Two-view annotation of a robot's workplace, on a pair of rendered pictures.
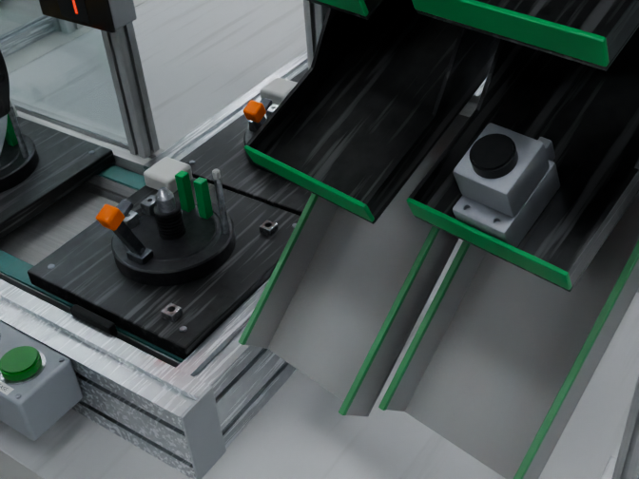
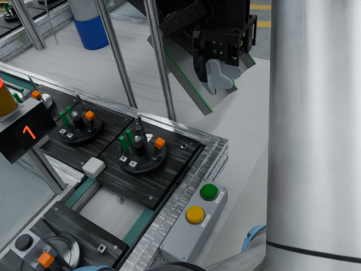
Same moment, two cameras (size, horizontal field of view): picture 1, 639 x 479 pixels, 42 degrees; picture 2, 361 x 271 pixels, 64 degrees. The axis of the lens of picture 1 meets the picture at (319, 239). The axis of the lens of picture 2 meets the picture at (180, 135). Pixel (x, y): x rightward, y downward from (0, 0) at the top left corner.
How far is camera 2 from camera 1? 0.94 m
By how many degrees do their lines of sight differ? 62
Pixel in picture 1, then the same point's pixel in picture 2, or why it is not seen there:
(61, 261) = (147, 194)
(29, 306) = (173, 202)
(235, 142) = (71, 151)
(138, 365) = (206, 155)
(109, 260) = (149, 176)
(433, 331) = not seen: hidden behind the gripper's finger
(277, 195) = (116, 131)
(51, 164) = (61, 226)
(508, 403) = not seen: hidden behind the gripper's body
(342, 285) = (197, 84)
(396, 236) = (190, 63)
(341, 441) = (209, 129)
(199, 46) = not seen: outside the picture
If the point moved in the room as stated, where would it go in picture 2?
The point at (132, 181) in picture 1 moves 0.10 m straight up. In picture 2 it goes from (80, 192) to (65, 170)
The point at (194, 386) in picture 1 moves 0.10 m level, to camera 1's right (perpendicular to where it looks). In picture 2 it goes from (214, 138) to (209, 115)
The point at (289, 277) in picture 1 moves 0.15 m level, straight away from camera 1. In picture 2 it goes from (194, 93) to (144, 102)
